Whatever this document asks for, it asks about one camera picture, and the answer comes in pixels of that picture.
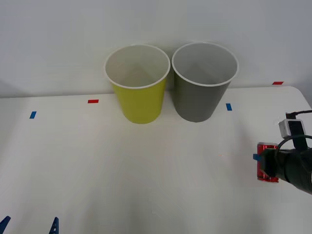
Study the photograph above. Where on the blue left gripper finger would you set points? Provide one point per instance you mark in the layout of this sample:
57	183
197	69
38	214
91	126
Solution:
54	226
5	223

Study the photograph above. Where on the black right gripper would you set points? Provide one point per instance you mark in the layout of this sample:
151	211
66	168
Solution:
275	163

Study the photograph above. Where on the red drink can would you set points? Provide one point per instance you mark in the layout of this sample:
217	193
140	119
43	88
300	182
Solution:
263	146

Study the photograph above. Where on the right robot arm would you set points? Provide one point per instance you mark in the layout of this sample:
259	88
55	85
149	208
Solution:
299	170

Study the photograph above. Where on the grey plastic bin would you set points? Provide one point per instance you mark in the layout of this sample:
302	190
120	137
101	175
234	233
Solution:
200	102

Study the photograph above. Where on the yellow-green plastic bin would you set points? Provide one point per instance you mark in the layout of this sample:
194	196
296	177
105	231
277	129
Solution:
143	104

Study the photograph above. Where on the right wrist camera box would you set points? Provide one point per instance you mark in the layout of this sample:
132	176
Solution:
291	128

